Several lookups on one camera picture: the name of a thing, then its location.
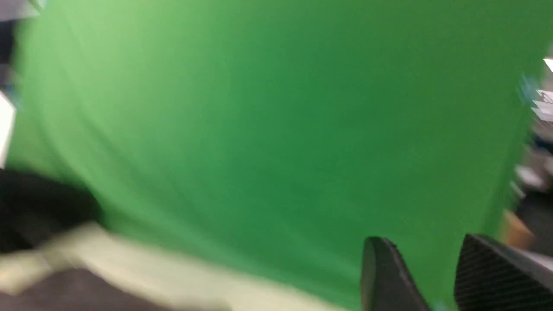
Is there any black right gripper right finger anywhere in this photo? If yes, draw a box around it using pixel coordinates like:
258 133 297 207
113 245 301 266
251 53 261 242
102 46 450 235
454 234 553 311

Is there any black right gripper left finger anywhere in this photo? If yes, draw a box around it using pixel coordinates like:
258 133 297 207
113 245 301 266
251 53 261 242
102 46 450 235
361 236 430 311

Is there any green backdrop cloth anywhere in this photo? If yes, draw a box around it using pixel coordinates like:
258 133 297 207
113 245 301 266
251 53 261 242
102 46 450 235
6 0 552 311

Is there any pile of dark clothes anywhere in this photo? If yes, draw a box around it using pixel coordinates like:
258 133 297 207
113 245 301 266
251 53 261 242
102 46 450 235
0 169 102 254

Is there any dark gray long-sleeve shirt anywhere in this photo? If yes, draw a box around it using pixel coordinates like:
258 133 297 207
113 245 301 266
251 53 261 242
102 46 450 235
0 269 169 311

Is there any light green checkered tablecloth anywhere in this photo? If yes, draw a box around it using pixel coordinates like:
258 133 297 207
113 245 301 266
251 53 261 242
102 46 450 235
0 224 341 311

